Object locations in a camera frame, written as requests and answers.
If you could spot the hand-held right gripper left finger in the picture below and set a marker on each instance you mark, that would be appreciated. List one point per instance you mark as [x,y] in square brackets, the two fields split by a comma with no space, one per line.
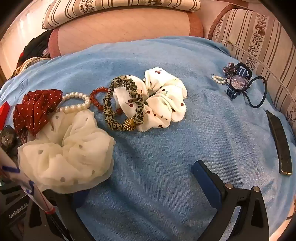
[79,198]

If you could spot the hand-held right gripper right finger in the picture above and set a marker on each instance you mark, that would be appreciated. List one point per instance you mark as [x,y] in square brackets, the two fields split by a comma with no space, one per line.
[205,183]

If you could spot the cream sheer scrunchie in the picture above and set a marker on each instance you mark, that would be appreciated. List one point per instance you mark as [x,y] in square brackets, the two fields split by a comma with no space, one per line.
[69,148]

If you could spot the red polka dot scrunchie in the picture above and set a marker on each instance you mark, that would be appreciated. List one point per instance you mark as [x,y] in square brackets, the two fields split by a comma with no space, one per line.
[34,109]

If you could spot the red box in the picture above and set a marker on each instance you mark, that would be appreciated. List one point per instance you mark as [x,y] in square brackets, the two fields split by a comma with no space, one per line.
[4,111]

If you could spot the white rod with blue marks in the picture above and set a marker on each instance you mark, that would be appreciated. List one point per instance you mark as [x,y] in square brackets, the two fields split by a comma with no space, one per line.
[13,166]

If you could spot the light blue blanket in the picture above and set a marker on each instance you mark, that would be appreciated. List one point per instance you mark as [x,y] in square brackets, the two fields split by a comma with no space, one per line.
[161,162]

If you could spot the dark shiny hair clip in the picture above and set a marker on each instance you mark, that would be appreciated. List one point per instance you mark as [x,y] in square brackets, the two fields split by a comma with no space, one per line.
[8,139]

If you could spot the long black barrette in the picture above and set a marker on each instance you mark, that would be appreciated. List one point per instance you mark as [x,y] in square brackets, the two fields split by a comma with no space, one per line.
[278,141]

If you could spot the white cherry print scrunchie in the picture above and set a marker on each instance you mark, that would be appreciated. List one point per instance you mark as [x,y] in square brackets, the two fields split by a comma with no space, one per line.
[166,102]

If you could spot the dark flower hair clip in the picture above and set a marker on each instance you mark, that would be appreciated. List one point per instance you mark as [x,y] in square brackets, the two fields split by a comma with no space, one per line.
[230,69]

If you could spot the gold patterned scarf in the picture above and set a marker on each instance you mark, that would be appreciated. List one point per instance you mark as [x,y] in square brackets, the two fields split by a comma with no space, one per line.
[27,64]

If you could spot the striped floral cushion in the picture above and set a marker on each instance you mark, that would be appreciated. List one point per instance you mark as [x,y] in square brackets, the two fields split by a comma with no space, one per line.
[259,46]

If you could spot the dark clothes pile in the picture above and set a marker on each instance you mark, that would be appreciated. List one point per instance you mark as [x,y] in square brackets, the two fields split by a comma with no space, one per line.
[37,48]

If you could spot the pink bolster pillow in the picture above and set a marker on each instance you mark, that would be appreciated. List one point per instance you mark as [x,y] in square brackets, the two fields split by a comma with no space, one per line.
[129,32]

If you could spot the striped floral pillow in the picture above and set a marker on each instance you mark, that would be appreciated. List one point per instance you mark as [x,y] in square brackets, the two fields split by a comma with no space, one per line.
[120,9]

